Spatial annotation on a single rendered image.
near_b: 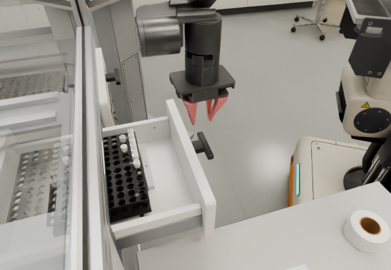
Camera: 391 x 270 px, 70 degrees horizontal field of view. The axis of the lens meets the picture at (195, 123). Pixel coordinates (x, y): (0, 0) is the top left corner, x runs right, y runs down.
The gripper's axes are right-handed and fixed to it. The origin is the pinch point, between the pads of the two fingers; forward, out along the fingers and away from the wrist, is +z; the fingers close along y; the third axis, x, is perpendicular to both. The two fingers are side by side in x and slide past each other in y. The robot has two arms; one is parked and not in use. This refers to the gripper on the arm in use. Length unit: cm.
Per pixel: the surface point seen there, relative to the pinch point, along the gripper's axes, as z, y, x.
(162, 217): 6.4, 11.5, 14.6
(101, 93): 2.9, 17.9, -19.0
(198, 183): 2.9, 4.7, 12.4
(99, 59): 2.8, 17.2, -36.3
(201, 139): 4.5, 0.2, 1.3
